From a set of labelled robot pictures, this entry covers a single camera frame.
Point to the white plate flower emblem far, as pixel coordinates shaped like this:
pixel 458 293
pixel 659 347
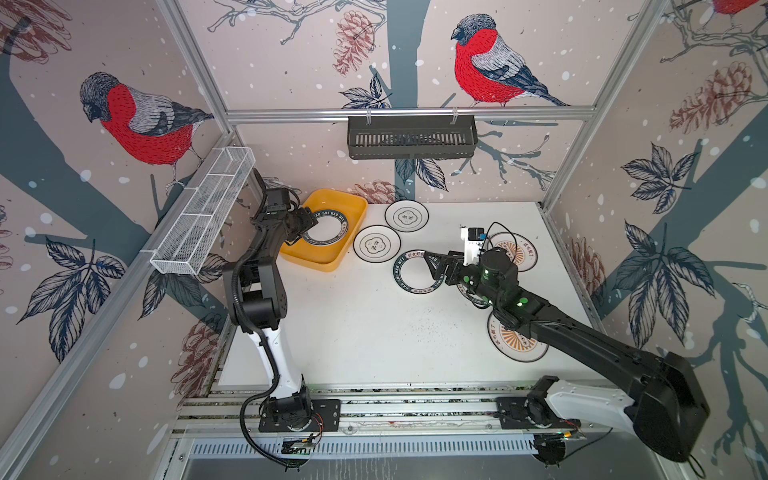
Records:
pixel 406 216

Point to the green rim lettered plate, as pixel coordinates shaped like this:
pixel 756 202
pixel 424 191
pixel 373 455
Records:
pixel 412 274
pixel 477 301
pixel 331 227

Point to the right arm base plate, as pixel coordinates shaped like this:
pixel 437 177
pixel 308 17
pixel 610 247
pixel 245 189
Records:
pixel 519 413

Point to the orange sunburst plate far right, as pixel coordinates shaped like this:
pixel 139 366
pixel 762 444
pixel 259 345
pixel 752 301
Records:
pixel 519 249

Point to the green rim lettered plate front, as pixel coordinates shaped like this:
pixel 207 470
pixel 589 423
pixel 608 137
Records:
pixel 331 227

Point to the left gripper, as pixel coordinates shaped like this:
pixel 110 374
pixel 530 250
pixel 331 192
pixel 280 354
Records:
pixel 307 219

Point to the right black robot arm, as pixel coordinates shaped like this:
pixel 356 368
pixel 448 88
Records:
pixel 658 399

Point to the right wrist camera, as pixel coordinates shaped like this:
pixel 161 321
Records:
pixel 474 239

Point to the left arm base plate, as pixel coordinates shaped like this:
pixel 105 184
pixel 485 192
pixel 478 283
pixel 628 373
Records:
pixel 293 415

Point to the white mesh wire shelf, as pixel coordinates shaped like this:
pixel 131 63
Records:
pixel 193 233

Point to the white plate flower emblem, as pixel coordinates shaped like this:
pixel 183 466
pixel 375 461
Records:
pixel 377 244
pixel 406 216

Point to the aluminium mounting rail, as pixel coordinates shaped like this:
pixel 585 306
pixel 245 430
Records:
pixel 470 408

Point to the orange sunburst plate near right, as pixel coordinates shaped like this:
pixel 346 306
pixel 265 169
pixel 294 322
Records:
pixel 514 345

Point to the white plate flower emblem near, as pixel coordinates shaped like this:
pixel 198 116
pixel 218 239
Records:
pixel 377 244

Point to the black hanging wire basket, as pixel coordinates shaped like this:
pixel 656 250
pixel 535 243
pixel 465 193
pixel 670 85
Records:
pixel 437 137

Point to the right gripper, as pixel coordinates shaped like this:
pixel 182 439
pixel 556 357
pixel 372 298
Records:
pixel 449 260

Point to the yellow plastic bin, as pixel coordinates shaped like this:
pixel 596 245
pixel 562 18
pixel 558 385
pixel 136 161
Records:
pixel 328 258

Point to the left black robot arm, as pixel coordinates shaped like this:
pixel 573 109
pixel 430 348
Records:
pixel 257 302

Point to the orange sunburst plate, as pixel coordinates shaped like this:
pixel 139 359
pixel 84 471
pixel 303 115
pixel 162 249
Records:
pixel 514 345
pixel 519 249

